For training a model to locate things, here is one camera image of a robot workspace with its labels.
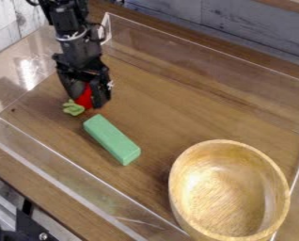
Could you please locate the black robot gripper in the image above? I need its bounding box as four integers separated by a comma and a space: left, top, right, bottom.
54, 27, 113, 108

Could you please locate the red plush strawberry toy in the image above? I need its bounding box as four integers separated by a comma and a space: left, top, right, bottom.
63, 84, 94, 117

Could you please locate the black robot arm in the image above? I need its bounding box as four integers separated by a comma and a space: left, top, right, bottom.
38, 0, 113, 109

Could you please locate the green rectangular block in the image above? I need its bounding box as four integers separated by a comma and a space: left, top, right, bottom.
83, 114, 141, 166

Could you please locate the clear acrylic front barrier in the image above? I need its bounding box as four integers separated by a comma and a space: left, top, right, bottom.
0, 119, 191, 241

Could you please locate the black clamp with screw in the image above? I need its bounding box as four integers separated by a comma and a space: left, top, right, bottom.
15, 210, 59, 241

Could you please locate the wooden bowl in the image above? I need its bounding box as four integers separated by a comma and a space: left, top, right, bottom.
169, 139, 290, 241

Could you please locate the clear acrylic corner bracket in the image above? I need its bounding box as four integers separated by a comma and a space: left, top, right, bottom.
98, 13, 113, 44

